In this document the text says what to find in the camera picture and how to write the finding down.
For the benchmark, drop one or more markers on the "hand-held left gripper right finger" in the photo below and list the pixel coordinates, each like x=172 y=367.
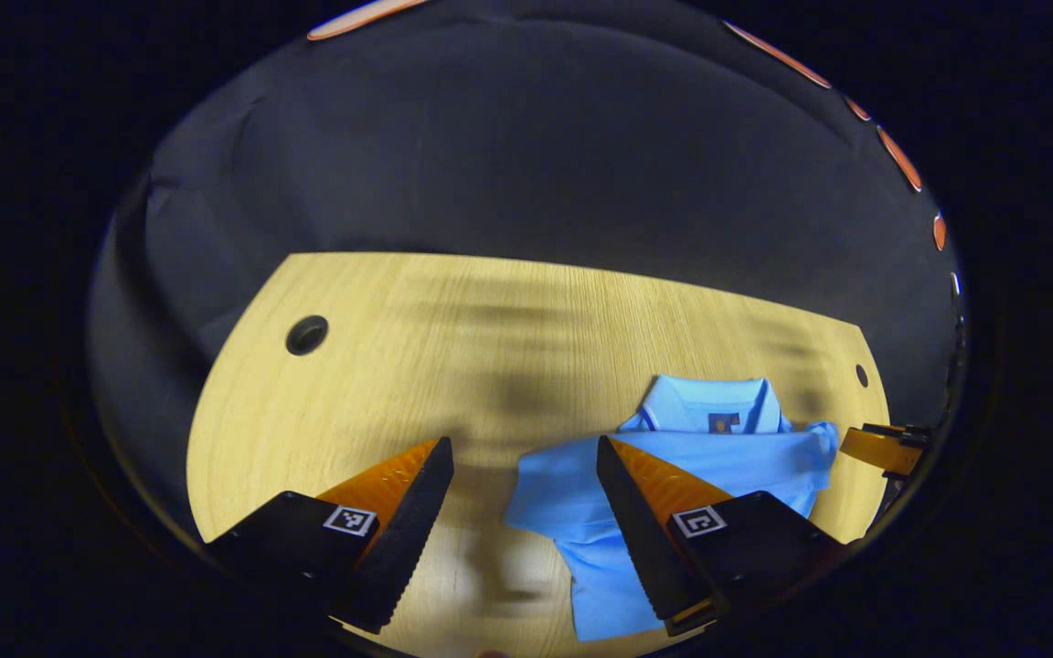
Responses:
x=641 y=544

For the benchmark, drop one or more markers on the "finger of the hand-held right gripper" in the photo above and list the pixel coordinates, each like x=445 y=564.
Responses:
x=874 y=448

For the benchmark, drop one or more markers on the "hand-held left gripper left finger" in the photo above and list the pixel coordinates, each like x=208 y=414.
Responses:
x=412 y=535

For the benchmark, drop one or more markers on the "light blue T-shirt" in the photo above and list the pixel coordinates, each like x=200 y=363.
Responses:
x=746 y=461

